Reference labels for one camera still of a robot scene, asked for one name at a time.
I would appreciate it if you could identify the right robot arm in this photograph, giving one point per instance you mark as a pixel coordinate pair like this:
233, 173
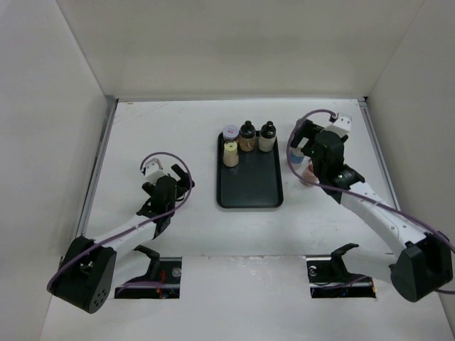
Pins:
421, 259

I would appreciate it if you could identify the black rectangular tray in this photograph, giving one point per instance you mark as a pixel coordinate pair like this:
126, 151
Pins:
254, 183

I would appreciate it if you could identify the black-cap white powder bottle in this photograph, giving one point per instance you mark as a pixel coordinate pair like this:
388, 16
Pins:
267, 136

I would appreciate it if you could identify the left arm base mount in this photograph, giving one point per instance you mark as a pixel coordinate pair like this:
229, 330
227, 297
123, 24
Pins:
156, 273

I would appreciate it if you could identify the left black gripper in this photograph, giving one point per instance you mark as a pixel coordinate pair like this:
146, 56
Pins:
185, 181

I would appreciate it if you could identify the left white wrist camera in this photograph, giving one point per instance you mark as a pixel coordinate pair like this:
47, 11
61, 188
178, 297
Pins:
152, 170

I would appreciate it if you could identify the black-cap brown spice bottle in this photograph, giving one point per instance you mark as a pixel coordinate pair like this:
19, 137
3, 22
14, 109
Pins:
247, 136

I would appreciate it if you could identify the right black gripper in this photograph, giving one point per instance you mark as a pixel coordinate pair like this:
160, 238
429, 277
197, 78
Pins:
309, 131

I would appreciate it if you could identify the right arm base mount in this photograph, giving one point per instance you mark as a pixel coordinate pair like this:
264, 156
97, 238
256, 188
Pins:
329, 277

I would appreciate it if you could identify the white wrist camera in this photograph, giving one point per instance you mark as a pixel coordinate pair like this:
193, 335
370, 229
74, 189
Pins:
152, 170
341, 126

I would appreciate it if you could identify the yellow-cap beige spice bottle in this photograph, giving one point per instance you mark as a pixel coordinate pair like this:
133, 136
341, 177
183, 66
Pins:
230, 154

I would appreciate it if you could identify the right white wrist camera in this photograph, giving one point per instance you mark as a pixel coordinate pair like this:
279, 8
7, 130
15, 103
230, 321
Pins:
341, 126

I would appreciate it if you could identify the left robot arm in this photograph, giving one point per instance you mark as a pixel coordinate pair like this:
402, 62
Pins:
86, 273

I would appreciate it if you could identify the silver-lid blue-label jar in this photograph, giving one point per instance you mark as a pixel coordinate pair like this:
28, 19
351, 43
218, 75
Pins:
296, 154

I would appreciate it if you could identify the pink-cap spice bottle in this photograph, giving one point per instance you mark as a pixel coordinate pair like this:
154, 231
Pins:
309, 179

